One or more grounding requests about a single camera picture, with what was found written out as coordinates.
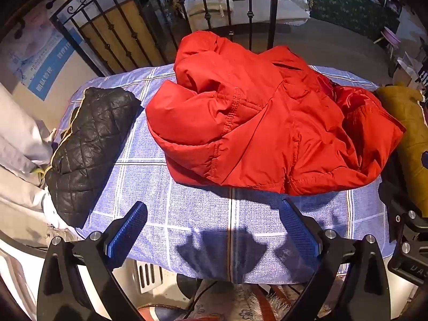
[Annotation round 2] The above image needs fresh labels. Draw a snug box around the white cloth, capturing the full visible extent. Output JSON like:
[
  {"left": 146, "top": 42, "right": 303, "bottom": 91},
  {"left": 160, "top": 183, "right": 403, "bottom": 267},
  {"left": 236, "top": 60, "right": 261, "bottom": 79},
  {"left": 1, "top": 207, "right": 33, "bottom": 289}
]
[{"left": 0, "top": 83, "right": 67, "bottom": 231}]

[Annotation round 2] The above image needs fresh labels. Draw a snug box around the cardboard box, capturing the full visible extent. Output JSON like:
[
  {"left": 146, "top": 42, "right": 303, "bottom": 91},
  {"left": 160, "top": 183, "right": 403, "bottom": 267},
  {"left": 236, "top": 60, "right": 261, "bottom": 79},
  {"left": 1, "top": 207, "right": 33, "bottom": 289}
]
[{"left": 389, "top": 52, "right": 428, "bottom": 89}]

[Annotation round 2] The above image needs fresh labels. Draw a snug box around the white vented plastic box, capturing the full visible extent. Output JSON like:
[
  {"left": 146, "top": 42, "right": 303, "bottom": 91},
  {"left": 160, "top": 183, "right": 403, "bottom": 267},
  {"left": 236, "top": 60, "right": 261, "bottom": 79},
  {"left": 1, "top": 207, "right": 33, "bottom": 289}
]
[{"left": 134, "top": 262, "right": 164, "bottom": 295}]

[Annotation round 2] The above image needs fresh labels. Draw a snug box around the red puffer jacket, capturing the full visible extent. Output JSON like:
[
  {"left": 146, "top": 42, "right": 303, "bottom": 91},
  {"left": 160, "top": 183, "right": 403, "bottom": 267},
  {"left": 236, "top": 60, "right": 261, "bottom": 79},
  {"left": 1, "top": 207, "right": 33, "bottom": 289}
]
[{"left": 146, "top": 31, "right": 407, "bottom": 196}]

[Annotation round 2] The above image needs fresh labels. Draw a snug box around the patterned floor rug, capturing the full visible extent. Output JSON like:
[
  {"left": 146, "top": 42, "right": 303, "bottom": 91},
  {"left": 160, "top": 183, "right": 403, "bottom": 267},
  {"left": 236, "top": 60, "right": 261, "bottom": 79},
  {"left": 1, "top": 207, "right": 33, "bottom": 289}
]
[{"left": 194, "top": 281, "right": 301, "bottom": 321}]

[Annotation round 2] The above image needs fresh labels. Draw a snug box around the wooden board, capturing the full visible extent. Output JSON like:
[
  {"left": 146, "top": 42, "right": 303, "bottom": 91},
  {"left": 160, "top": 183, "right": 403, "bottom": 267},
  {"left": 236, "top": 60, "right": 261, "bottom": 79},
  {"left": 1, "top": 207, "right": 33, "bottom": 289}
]
[{"left": 80, "top": 0, "right": 158, "bottom": 71}]

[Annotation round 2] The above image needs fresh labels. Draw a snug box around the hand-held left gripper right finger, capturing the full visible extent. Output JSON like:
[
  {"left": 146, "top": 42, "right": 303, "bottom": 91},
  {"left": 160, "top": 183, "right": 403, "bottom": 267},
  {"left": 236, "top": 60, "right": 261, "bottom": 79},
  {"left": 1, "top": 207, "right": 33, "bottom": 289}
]
[{"left": 279, "top": 198, "right": 391, "bottom": 321}]

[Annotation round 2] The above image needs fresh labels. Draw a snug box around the blue checked sheet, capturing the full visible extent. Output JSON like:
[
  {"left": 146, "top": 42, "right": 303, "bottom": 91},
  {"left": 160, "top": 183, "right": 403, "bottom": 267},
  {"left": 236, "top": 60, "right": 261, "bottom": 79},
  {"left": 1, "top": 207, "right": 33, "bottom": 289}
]
[{"left": 55, "top": 63, "right": 397, "bottom": 285}]

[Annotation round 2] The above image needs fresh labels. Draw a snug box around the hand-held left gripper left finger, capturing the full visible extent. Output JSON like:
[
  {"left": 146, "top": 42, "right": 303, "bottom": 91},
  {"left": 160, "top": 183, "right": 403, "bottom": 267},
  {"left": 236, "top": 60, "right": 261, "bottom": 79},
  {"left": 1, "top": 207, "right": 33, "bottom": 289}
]
[{"left": 37, "top": 201, "right": 148, "bottom": 321}]

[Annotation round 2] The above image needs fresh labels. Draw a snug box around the mustard yellow jacket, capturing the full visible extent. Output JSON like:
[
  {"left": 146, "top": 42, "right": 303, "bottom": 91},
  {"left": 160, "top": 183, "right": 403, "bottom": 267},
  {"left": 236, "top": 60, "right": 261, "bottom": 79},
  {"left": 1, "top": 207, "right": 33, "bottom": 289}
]
[{"left": 374, "top": 82, "right": 428, "bottom": 219}]

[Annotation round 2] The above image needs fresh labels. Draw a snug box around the white swing seat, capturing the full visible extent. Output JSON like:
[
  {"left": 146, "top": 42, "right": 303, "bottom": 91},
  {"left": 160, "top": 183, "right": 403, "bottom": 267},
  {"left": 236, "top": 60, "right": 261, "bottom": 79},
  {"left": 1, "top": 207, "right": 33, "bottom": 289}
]
[{"left": 177, "top": 0, "right": 311, "bottom": 29}]

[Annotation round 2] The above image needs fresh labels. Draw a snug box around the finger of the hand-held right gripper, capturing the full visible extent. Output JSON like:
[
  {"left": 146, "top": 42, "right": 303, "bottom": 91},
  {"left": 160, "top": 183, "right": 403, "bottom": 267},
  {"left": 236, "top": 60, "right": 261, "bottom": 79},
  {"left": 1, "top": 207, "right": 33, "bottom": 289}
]
[{"left": 379, "top": 149, "right": 428, "bottom": 258}]

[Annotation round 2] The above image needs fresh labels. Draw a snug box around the green floral cloth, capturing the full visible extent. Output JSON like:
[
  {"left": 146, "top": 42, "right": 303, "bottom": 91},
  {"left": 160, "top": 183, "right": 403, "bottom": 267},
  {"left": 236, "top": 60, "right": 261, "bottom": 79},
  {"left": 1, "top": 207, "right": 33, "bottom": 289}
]
[{"left": 306, "top": 0, "right": 400, "bottom": 41}]

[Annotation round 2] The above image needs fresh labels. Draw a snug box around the black quilted jacket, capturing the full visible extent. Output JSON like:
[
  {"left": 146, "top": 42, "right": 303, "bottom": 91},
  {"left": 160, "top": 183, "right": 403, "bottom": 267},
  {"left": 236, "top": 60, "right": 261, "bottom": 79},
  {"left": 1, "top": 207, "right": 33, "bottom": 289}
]
[{"left": 44, "top": 87, "right": 143, "bottom": 228}]

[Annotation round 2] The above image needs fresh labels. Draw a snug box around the blue and white wall poster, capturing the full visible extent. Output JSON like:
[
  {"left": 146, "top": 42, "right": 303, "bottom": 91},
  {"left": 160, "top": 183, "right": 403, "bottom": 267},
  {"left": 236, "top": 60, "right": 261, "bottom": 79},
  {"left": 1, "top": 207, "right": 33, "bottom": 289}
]
[{"left": 0, "top": 7, "right": 84, "bottom": 101}]

